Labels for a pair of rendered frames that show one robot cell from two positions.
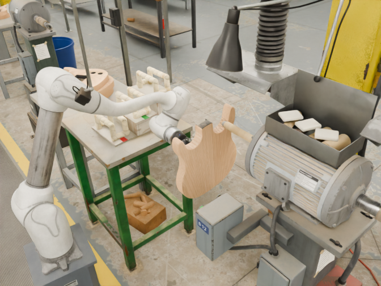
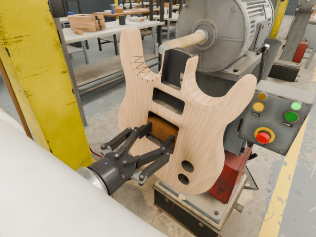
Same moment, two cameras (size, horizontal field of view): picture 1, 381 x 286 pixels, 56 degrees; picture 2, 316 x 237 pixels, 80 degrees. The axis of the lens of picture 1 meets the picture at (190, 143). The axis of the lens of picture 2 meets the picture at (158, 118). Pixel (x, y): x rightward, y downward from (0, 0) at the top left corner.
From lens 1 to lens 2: 1.63 m
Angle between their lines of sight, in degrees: 80
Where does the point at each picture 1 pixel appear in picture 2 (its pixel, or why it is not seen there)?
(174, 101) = (12, 122)
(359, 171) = not seen: outside the picture
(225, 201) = (268, 87)
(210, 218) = (307, 93)
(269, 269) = not seen: hidden behind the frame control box
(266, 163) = (254, 23)
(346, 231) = not seen: hidden behind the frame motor
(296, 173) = (264, 11)
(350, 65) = (33, 10)
